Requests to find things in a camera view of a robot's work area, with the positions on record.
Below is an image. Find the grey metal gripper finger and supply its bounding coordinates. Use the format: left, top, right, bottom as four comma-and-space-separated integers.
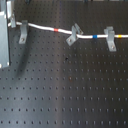
7, 0, 16, 28

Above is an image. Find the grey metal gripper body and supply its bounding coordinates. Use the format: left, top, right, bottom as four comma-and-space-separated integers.
0, 12, 10, 68

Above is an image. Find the white cable with coloured marks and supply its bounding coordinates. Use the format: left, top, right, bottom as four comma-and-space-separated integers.
15, 21, 128, 39

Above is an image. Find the left grey cable clip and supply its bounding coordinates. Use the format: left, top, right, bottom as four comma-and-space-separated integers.
19, 20, 28, 44

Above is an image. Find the grey cable clip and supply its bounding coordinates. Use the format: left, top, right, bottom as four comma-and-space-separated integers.
66, 23, 83, 46
19, 20, 28, 44
104, 26, 116, 52

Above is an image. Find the middle grey cable clip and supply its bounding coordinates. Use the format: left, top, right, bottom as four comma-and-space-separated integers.
66, 23, 83, 46

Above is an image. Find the right grey cable clip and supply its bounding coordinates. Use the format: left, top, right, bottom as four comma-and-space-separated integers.
104, 26, 116, 52

